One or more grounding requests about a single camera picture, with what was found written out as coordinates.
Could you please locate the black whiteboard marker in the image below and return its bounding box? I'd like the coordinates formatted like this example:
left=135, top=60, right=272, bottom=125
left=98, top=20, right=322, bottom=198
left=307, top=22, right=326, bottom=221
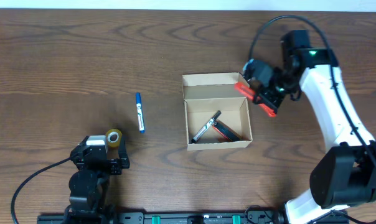
left=190, top=111, right=222, bottom=144

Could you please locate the orange black stapler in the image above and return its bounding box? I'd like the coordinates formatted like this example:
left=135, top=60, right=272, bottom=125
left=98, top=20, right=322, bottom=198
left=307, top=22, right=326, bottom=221
left=213, top=121, right=241, bottom=142

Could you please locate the black mounting rail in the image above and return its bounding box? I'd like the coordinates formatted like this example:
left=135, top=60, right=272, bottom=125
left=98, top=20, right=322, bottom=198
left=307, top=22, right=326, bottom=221
left=37, top=207, right=287, bottom=224

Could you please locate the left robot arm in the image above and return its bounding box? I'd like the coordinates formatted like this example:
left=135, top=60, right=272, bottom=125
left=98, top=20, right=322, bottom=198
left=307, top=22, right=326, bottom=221
left=63, top=135, right=130, bottom=224

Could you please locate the orange utility knife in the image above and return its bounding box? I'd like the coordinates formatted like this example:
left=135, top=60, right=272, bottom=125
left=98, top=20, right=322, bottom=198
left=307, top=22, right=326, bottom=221
left=234, top=82, right=276, bottom=118

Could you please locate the yellow tape roll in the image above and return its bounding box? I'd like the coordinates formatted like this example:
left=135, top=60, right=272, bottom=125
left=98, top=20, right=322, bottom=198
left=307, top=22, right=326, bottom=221
left=105, top=129, right=123, bottom=148

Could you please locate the blue whiteboard marker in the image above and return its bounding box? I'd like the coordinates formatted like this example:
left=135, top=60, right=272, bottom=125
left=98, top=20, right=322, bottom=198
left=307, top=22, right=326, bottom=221
left=135, top=93, right=145, bottom=134

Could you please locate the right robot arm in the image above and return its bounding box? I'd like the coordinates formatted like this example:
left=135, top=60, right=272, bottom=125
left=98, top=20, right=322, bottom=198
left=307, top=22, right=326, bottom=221
left=243, top=30, right=376, bottom=223

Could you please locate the cardboard box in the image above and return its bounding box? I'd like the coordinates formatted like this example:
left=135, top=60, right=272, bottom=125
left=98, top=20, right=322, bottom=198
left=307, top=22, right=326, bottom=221
left=182, top=73, right=253, bottom=151

